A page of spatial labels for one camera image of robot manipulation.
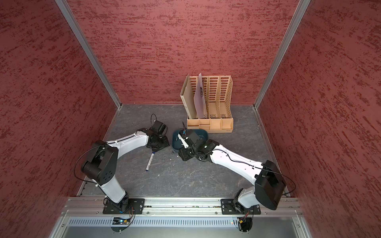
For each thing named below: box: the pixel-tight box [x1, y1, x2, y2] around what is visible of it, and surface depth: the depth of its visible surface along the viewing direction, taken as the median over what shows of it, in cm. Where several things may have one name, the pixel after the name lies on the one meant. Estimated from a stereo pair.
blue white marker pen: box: [145, 151, 156, 172], surface depth 91 cm
